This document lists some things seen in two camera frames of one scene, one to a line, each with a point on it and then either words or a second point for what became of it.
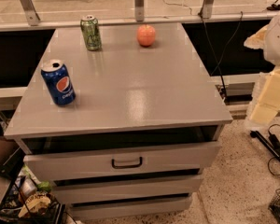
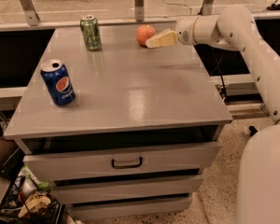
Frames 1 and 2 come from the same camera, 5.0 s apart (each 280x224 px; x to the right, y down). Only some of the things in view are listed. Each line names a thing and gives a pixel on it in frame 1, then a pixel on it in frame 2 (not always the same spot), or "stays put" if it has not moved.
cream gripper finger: [257, 40] to [166, 38]
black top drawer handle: [125, 166] stays put
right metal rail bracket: [208, 1] stays put
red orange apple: [146, 35] stays put
